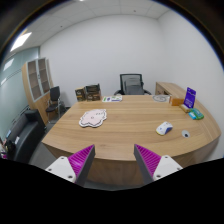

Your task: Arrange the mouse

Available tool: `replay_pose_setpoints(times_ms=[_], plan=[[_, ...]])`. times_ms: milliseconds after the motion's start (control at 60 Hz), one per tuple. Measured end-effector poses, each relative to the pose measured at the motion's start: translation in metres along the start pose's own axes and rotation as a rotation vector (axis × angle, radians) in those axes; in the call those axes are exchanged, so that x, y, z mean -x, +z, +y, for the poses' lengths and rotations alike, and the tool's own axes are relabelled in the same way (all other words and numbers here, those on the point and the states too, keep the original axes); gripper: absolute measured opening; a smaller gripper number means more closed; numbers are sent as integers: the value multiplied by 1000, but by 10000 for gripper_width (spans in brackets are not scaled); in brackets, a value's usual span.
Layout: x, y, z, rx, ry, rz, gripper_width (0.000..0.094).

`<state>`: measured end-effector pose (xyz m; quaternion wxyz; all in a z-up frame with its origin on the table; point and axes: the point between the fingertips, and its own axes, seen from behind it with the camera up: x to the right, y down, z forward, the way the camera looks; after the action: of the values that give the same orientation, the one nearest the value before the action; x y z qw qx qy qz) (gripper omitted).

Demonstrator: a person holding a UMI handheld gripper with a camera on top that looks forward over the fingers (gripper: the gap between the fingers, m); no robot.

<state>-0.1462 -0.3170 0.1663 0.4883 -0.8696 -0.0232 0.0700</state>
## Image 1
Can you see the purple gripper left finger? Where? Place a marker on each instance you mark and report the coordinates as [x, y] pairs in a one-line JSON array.
[[74, 168]]

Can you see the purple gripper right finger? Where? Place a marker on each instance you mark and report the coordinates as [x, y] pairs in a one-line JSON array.
[[153, 166]]

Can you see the white and blue computer mouse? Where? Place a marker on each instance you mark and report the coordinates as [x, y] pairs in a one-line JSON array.
[[164, 128]]

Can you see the black leather sofa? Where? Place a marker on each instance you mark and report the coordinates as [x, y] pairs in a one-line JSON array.
[[25, 136]]

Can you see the teal tissue packet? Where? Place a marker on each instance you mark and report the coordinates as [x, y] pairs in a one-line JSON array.
[[195, 114]]

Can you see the black visitor chair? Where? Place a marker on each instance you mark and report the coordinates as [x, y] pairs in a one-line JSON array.
[[54, 102]]

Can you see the small brown cardboard box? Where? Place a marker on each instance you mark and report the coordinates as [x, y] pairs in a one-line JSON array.
[[80, 94]]

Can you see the purple sign stand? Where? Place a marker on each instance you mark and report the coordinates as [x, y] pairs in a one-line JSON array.
[[190, 98]]

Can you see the white green leaflet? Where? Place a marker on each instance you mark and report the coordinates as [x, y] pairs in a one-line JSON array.
[[112, 99]]

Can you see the dark printed box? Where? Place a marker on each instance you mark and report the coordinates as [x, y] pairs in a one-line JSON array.
[[93, 92]]

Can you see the grey mesh office chair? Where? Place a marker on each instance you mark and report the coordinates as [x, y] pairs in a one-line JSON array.
[[131, 84]]

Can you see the wooden bookcase cabinet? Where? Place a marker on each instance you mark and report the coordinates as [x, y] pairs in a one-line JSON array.
[[37, 84]]

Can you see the ceiling light panel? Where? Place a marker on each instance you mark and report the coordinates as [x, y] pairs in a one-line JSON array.
[[20, 41]]

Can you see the desk cable grommet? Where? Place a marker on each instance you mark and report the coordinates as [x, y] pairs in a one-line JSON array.
[[185, 134]]

